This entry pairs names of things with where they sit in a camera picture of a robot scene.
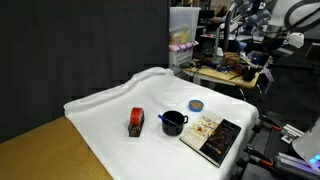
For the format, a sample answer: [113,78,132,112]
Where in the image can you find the black backdrop curtain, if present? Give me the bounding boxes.
[0,0,169,144]

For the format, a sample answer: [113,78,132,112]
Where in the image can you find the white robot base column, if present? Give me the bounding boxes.
[292,117,320,168]

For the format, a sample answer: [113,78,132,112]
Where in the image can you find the black marker blue cap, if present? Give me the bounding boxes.
[157,114,179,127]

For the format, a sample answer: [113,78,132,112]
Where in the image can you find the clear plastic storage bin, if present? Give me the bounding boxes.
[168,6,202,46]

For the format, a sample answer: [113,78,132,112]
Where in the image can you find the aluminium mounting bracket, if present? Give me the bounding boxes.
[280,123,305,145]

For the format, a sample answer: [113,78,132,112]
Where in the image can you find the black perforated breadboard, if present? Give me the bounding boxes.
[238,121,320,180]

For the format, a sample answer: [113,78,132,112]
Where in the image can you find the blue round device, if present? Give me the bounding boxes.
[249,51,265,66]

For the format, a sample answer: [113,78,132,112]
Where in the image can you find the pink purple bin lid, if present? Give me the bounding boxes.
[168,40,200,53]

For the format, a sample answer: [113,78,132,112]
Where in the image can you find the black cup with handle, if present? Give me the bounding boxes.
[161,110,190,137]

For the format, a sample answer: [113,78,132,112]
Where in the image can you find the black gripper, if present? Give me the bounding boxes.
[264,35,288,65]

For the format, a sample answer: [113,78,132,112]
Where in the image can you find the aluminium extrusion rail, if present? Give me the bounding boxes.
[273,151,320,177]

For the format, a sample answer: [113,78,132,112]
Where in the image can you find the red tape roll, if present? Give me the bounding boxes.
[129,107,145,127]

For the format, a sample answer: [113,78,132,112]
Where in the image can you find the cluttered wooden work table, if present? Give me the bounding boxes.
[182,64,261,89]

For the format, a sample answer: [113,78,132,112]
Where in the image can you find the white tablecloth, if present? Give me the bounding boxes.
[63,66,260,180]

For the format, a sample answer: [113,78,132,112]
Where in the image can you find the blue bowl brown contents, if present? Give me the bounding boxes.
[188,99,205,113]

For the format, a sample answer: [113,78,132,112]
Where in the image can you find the small black pot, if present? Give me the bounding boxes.
[242,65,258,82]

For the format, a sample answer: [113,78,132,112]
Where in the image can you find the black orange bar clamp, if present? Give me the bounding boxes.
[244,145,278,168]
[257,114,284,133]

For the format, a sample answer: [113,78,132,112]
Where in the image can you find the black and white book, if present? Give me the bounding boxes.
[179,110,242,168]

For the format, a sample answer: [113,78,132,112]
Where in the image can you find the lavender plastic bracket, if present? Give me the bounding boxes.
[261,66,275,95]

